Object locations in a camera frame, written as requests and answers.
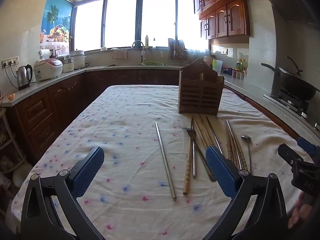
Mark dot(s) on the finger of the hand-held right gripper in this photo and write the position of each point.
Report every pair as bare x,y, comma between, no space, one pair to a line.
308,147
290,155

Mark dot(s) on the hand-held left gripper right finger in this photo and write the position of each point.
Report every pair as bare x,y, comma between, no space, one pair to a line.
220,170

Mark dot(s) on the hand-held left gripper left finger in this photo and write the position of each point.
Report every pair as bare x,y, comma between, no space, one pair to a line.
90,170

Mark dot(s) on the metal chopstick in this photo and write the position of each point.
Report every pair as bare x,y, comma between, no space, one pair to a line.
233,142
194,165
163,155
213,135

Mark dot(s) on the wooden utensil holder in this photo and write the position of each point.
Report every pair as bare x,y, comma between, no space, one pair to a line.
200,97

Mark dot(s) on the dish rack with utensils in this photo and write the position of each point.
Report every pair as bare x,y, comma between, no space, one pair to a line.
176,50

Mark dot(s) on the person's right hand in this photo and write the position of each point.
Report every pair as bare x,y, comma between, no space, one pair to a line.
298,215

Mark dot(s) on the metal fork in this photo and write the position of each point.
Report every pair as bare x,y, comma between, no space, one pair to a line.
197,150

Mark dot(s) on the metal spoon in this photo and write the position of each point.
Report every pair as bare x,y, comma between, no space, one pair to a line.
246,138

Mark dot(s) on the floral white tablecloth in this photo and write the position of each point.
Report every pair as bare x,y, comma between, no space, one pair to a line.
125,120

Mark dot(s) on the black wok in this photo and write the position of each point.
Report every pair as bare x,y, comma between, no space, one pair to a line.
297,86

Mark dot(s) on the wooden lower cabinets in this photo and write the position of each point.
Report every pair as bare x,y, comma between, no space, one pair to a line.
37,115

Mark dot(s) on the wooden cabinets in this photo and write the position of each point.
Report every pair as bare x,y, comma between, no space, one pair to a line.
37,115
225,17

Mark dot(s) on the row of spice jars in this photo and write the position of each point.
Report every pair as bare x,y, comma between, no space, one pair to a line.
237,75

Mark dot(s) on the blue object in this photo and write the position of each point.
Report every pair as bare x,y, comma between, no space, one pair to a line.
228,70

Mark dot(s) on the cooking oil bottle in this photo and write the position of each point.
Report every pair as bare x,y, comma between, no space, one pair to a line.
240,66

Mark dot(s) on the green white cutting board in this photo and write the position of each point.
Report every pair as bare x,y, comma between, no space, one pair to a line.
217,65

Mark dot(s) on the small white kitchen appliance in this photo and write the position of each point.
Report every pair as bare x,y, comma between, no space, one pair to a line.
68,66

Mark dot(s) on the small orange object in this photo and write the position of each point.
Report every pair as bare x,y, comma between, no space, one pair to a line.
11,97

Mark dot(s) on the pink white rice cooker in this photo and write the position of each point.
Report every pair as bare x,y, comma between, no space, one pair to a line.
48,68

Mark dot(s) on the tall white rice cooker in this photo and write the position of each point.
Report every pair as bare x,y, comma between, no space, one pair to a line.
78,58

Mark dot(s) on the steel electric kettle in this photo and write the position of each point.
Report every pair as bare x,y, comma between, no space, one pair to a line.
23,76

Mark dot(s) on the hanging dish cloth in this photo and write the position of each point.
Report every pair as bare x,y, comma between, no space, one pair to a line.
120,54

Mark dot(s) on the white bowl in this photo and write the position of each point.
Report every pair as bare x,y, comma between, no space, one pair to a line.
104,49

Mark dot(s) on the green basin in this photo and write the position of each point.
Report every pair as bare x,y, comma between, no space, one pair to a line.
152,64

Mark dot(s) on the paper towel roll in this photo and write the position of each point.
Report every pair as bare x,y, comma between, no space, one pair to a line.
45,54

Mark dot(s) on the kitchen faucet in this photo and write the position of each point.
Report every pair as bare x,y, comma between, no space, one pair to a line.
143,55

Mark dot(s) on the yellow bottle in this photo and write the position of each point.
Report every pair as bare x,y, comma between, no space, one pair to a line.
146,42

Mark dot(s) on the range hood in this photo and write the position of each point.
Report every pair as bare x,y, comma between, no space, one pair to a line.
292,2

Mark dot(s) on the kitchen window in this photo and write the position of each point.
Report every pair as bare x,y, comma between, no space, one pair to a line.
120,22

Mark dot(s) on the wooden upper cabinets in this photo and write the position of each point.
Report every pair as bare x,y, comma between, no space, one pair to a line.
225,17

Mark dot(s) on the small wall socket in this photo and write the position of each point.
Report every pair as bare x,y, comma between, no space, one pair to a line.
224,51

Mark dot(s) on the wall socket strip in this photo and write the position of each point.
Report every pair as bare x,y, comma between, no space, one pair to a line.
10,62

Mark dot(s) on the tropical fruit wall poster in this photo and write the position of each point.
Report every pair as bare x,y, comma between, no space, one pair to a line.
56,22

